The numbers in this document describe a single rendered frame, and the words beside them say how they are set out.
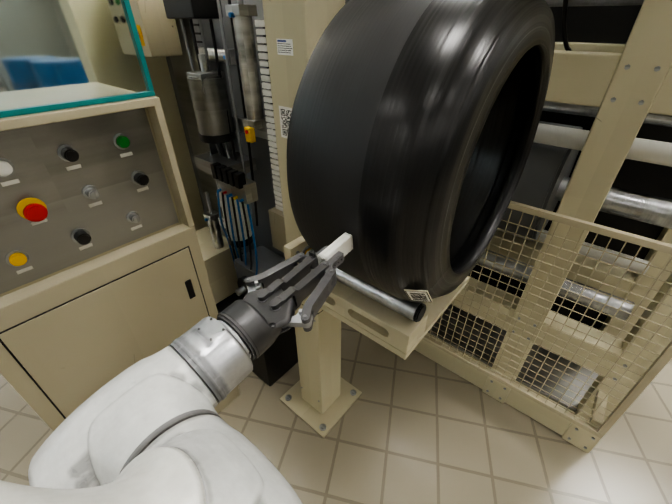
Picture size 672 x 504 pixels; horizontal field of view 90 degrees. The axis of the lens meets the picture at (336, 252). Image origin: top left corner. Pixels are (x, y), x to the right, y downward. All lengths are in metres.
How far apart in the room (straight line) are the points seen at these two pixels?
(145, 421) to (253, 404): 1.35
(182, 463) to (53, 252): 0.85
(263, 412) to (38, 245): 1.07
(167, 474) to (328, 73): 0.50
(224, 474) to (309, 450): 1.29
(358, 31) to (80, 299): 0.90
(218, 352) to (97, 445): 0.12
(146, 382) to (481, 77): 0.51
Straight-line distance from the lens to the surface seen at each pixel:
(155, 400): 0.38
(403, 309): 0.76
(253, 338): 0.43
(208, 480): 0.29
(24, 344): 1.12
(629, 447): 1.98
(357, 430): 1.61
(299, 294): 0.47
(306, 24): 0.82
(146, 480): 0.29
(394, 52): 0.52
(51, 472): 0.42
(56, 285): 1.07
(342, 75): 0.55
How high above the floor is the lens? 1.43
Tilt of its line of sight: 34 degrees down
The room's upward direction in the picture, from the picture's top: straight up
